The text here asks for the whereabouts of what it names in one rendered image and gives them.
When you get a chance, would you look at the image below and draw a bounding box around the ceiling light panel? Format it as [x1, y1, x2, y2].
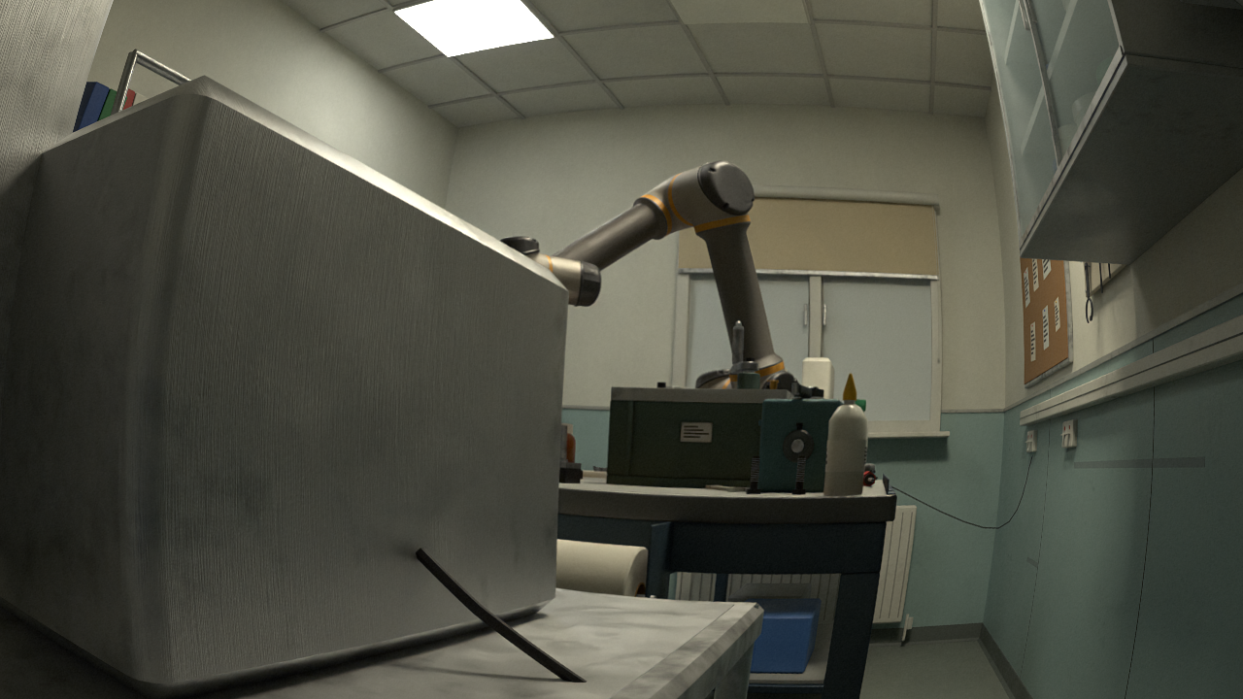
[393, 0, 555, 58]

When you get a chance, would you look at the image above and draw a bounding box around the dark blue work table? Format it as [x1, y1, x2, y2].
[557, 482, 898, 699]

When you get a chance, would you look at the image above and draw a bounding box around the cork notice board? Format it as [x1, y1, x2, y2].
[1020, 256, 1073, 387]

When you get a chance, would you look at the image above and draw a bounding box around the large grey metal box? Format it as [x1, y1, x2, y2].
[0, 77, 570, 692]

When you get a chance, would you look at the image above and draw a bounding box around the grey metal cabinet box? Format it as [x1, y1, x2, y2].
[607, 386, 792, 487]

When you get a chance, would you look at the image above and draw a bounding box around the grey lever handle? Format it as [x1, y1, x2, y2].
[729, 320, 759, 389]

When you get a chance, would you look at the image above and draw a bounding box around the white squeeze bottle yellow tip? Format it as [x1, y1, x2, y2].
[823, 374, 868, 498]

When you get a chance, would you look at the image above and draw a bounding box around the white paper roll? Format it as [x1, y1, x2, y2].
[555, 540, 649, 596]

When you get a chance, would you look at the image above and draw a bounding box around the glass-door wall cupboard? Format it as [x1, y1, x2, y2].
[979, 0, 1243, 265]

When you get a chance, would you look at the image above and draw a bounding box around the black cable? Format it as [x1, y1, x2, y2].
[416, 549, 587, 683]

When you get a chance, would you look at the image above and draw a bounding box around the blue plastic bin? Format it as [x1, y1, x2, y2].
[748, 597, 822, 675]

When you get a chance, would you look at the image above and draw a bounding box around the teal tablet press body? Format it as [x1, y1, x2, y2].
[756, 396, 844, 494]

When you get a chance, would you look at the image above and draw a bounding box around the metal rail frame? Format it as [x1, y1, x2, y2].
[117, 50, 192, 113]

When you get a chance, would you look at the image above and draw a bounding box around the window with beige blind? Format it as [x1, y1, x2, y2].
[670, 190, 951, 438]

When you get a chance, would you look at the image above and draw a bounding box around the blue binder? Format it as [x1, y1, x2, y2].
[74, 82, 112, 132]

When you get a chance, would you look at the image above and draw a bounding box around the thin black power cord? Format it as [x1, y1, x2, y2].
[879, 452, 1034, 531]

